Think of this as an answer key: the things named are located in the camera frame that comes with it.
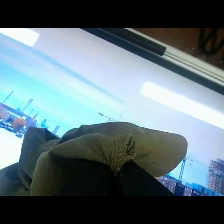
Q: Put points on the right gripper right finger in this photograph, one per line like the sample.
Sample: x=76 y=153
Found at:
x=140 y=183

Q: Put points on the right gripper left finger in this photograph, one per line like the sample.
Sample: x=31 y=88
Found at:
x=103 y=185

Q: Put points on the olive green garment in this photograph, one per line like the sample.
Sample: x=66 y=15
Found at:
x=83 y=146

